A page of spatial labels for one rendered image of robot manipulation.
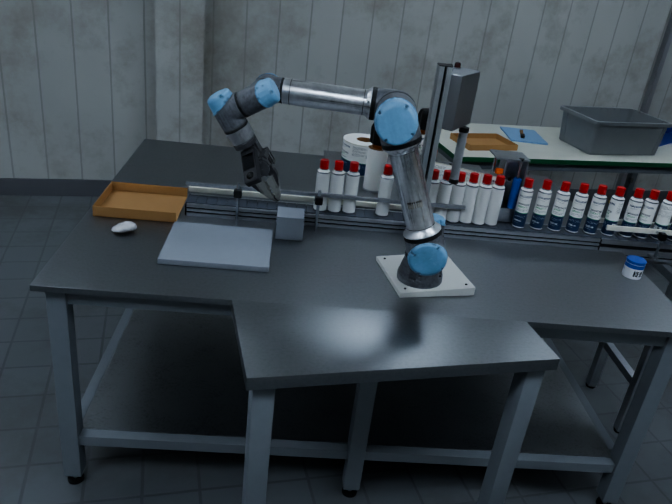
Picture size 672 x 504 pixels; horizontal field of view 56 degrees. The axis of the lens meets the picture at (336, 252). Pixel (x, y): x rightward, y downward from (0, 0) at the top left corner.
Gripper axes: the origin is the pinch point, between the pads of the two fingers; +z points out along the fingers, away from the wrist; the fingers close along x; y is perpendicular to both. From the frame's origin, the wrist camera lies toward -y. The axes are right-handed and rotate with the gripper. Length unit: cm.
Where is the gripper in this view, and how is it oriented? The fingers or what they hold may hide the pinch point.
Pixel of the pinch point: (275, 198)
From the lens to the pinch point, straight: 195.7
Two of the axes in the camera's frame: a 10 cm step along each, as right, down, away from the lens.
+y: 0.7, -5.7, 8.2
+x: -9.0, 3.2, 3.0
